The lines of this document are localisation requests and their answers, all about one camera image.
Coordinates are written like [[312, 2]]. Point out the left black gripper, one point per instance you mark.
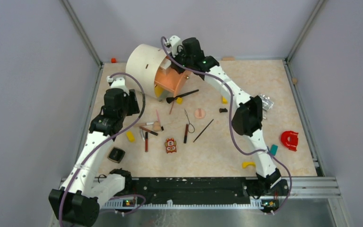
[[130, 97]]

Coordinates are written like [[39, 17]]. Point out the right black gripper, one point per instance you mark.
[[179, 52]]

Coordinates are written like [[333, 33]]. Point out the cream round drawer organizer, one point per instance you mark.
[[151, 67]]

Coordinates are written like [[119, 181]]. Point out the black makeup brush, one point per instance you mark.
[[171, 99]]

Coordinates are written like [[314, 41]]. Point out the thin black stick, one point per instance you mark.
[[203, 130]]

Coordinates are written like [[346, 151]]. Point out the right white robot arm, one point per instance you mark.
[[245, 111]]

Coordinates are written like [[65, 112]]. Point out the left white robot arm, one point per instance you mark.
[[78, 201]]

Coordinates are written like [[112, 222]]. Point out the beige makeup sponge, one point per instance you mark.
[[156, 126]]

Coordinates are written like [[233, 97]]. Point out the brown lipstick tube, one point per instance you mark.
[[149, 131]]

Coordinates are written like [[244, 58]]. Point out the yellow wedge block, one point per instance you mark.
[[130, 136]]

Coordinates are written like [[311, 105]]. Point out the nude concealer tube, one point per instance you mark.
[[146, 123]]

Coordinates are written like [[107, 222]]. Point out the white glue tube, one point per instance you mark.
[[142, 135]]

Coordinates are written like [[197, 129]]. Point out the small yellow cube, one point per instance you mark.
[[179, 100]]

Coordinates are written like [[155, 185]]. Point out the black compact case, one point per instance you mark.
[[116, 155]]

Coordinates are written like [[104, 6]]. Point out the black hair loop tool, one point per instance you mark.
[[190, 126]]

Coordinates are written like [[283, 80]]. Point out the yellow rectangular block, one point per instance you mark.
[[224, 100]]

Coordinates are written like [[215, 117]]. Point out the pink round powder puff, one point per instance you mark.
[[200, 113]]

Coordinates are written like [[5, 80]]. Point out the small black figurine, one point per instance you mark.
[[223, 110]]

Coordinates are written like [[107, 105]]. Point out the red owl number toy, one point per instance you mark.
[[170, 145]]

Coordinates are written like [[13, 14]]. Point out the dark red lip gloss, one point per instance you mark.
[[186, 133]]

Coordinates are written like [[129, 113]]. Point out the clear plastic wrapper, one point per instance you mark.
[[267, 103]]

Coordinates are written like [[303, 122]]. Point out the yellow arch block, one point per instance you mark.
[[247, 164]]

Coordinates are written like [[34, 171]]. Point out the teal block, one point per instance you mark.
[[273, 149]]

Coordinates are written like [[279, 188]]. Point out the red horseshoe toy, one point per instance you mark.
[[290, 140]]

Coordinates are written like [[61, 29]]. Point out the wooden peg at wall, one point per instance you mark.
[[228, 58]]

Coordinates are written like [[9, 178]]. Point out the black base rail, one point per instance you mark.
[[202, 190]]

